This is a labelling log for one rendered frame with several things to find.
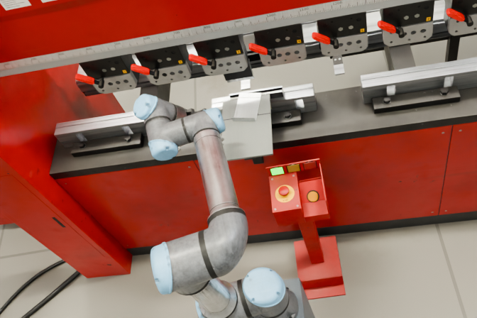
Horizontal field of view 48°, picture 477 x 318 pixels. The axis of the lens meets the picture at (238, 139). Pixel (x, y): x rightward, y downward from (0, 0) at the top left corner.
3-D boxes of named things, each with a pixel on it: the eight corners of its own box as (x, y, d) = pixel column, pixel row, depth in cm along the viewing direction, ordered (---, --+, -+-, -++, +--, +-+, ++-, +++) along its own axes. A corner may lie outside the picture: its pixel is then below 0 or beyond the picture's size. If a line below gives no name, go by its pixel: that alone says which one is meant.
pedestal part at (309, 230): (311, 264, 248) (294, 212, 205) (309, 252, 251) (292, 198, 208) (324, 262, 247) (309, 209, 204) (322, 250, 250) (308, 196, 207)
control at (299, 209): (277, 226, 203) (269, 205, 189) (274, 190, 212) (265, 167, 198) (330, 218, 200) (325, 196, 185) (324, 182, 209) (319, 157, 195)
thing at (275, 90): (231, 104, 202) (229, 99, 199) (231, 99, 203) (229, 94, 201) (283, 96, 198) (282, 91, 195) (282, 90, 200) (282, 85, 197)
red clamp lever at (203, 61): (189, 57, 171) (217, 67, 174) (190, 48, 173) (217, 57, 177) (187, 61, 172) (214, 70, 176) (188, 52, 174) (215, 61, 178)
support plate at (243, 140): (222, 162, 185) (221, 160, 184) (223, 103, 200) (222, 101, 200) (273, 155, 182) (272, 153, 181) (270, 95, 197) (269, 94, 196)
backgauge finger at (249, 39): (231, 94, 203) (228, 86, 199) (231, 45, 217) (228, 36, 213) (262, 89, 200) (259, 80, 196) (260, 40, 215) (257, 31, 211)
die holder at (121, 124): (64, 147, 222) (53, 135, 214) (67, 136, 225) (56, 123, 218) (179, 130, 213) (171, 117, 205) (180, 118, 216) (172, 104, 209)
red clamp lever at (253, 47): (250, 47, 167) (277, 57, 171) (250, 37, 169) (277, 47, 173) (248, 51, 168) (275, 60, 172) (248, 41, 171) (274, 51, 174)
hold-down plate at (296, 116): (225, 135, 206) (223, 131, 204) (225, 124, 209) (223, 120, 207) (302, 124, 201) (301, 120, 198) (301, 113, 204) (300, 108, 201)
